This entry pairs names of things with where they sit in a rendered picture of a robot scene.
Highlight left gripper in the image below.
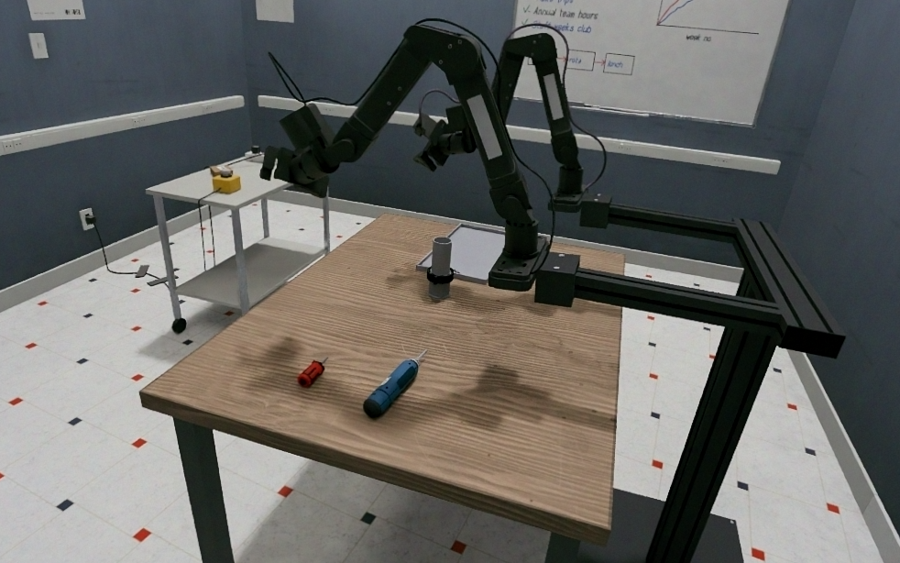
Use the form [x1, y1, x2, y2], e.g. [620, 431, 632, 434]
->
[259, 146, 329, 199]

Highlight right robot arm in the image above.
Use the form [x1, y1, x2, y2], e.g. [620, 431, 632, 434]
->
[445, 33, 587, 205]

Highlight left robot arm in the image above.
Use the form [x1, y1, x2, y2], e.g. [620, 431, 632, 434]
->
[279, 24, 547, 281]

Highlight red stubby screwdriver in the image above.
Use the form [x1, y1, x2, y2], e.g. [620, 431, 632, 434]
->
[298, 357, 328, 387]

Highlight black clamp ring half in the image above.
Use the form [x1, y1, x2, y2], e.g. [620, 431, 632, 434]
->
[427, 266, 454, 285]

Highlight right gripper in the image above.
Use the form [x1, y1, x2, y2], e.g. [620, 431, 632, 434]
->
[413, 115, 456, 172]

